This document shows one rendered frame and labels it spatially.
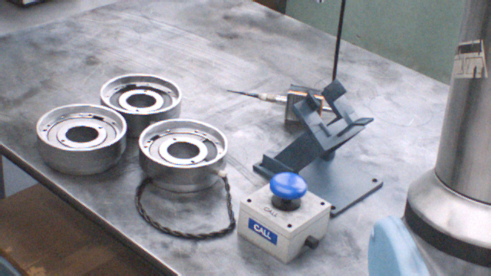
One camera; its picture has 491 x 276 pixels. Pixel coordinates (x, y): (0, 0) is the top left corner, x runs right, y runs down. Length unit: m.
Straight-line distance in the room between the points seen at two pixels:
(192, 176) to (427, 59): 1.81
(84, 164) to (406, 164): 0.40
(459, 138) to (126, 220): 0.46
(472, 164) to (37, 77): 0.76
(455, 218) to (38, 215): 0.88
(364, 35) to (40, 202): 1.67
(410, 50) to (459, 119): 2.15
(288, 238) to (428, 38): 1.86
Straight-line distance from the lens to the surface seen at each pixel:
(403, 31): 2.63
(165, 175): 0.87
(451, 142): 0.50
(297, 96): 1.03
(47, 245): 1.21
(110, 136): 0.94
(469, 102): 0.48
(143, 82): 1.05
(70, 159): 0.90
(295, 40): 1.28
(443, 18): 2.54
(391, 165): 0.99
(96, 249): 1.19
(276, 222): 0.79
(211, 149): 0.91
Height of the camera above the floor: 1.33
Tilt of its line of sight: 32 degrees down
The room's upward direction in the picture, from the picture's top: 6 degrees clockwise
